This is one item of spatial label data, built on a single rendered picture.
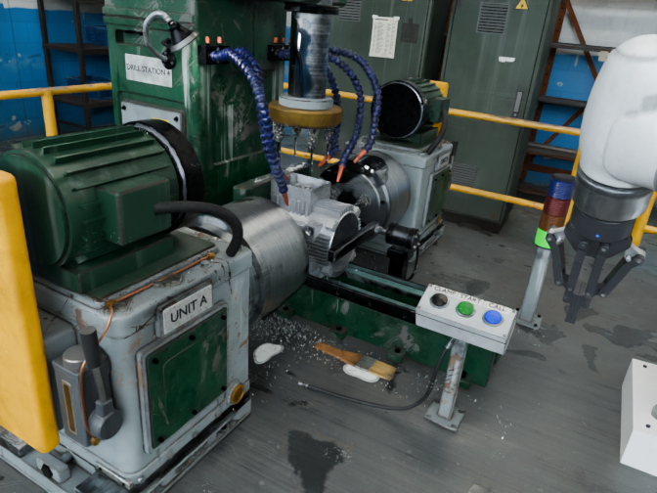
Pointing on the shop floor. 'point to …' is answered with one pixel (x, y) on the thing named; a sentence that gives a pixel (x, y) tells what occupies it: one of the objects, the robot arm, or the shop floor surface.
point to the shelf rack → (78, 61)
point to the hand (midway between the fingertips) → (575, 302)
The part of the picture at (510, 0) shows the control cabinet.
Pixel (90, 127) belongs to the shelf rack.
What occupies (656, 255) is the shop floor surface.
